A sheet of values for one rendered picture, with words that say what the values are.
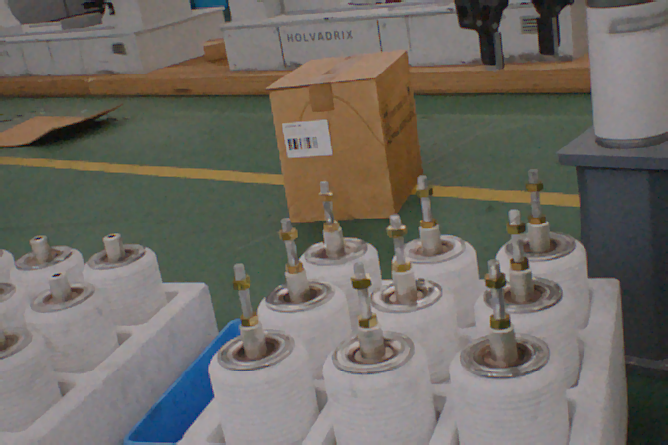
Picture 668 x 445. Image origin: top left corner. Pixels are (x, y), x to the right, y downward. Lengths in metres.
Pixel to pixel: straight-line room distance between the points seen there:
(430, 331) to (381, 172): 1.00
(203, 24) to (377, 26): 1.33
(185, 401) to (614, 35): 0.68
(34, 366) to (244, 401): 0.27
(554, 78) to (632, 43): 1.65
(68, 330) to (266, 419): 0.32
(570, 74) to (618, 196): 1.61
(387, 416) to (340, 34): 2.53
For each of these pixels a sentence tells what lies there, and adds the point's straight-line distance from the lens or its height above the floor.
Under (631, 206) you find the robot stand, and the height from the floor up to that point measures 0.23.
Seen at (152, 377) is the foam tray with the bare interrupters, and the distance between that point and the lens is 1.14.
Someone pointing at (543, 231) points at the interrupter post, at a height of 0.27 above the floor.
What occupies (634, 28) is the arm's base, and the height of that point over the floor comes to 0.44.
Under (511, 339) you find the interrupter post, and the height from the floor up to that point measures 0.27.
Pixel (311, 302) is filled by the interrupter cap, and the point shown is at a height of 0.25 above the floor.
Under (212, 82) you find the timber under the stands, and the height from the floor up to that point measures 0.05.
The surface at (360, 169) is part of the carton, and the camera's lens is 1.87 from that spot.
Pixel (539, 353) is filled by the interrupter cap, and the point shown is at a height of 0.25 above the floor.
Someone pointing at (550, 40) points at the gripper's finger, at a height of 0.47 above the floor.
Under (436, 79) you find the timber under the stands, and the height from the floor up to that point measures 0.05.
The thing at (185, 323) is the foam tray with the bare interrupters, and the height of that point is 0.16.
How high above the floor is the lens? 0.64
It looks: 19 degrees down
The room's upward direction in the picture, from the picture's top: 10 degrees counter-clockwise
